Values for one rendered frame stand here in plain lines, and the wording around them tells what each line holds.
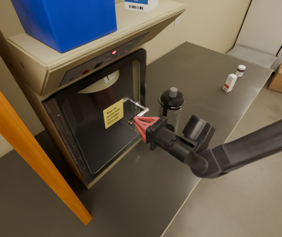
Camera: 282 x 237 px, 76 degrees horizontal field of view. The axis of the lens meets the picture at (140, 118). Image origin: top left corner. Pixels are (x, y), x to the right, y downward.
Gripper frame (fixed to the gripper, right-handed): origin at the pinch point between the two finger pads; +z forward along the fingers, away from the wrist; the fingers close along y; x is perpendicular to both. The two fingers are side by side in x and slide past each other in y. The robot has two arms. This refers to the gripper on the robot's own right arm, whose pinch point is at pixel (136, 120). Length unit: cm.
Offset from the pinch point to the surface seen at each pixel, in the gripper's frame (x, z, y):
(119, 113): 2.7, 4.7, 2.2
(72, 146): 19.7, 4.9, 2.3
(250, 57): -257, 12, -88
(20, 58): 21.2, 3.2, 28.8
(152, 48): -72, 49, -18
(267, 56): -278, -5, -88
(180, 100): -19.4, -4.2, -2.1
